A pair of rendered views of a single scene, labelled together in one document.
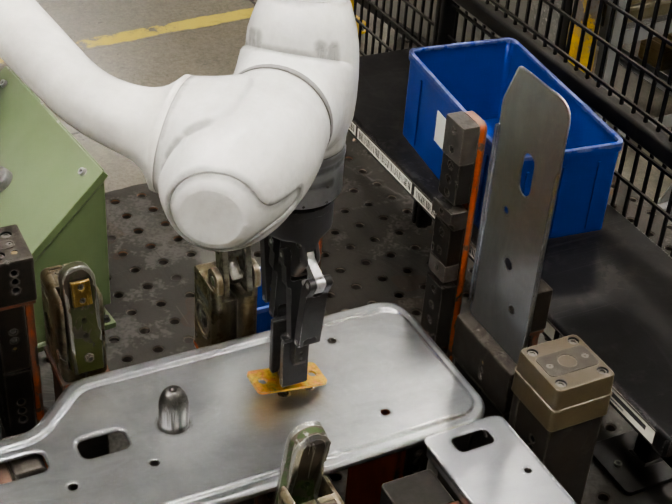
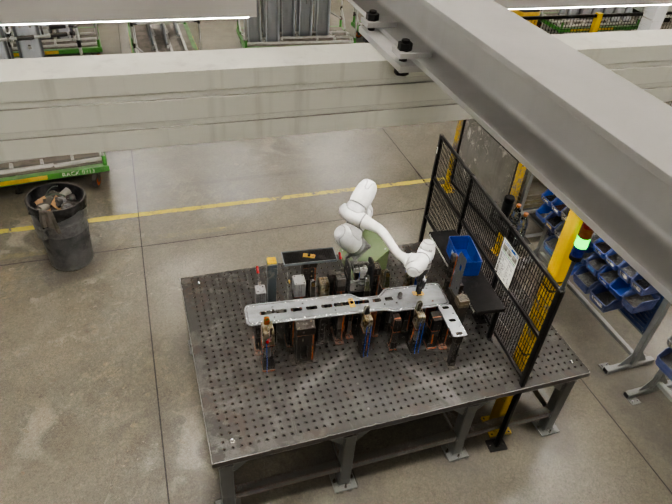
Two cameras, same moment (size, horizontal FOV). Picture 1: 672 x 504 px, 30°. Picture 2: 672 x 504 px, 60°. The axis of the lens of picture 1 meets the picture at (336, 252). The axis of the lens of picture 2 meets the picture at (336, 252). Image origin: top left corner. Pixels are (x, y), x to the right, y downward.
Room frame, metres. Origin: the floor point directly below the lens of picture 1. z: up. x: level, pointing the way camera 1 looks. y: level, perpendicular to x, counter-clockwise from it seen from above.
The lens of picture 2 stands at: (-2.00, -0.03, 3.71)
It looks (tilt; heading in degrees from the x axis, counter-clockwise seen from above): 39 degrees down; 13
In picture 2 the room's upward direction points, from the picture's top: 5 degrees clockwise
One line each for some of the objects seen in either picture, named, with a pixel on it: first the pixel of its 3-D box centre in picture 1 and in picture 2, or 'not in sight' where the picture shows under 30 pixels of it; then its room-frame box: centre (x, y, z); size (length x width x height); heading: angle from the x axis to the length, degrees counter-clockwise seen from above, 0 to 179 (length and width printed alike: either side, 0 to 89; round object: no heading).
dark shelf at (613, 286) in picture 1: (517, 208); (464, 268); (1.41, -0.24, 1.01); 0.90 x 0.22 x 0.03; 29
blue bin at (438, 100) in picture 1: (503, 136); (463, 255); (1.46, -0.21, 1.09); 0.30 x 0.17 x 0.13; 23
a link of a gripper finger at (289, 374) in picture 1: (294, 357); not in sight; (1.02, 0.04, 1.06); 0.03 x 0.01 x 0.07; 119
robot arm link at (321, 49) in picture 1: (297, 70); (426, 251); (1.02, 0.05, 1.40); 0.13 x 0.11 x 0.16; 167
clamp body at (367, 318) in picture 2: not in sight; (365, 333); (0.68, 0.32, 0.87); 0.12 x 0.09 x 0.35; 29
